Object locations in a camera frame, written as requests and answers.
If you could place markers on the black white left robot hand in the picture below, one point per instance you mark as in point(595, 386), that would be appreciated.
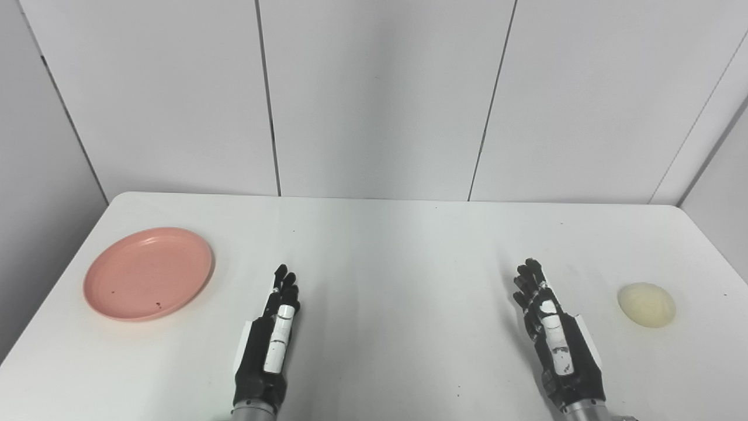
point(257, 356)

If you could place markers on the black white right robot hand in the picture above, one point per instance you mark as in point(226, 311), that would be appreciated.
point(567, 356)

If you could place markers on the pink round plate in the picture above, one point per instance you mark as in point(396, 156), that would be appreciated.
point(148, 275)

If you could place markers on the pale yellow steamed bun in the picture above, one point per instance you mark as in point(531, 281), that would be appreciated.
point(646, 305)

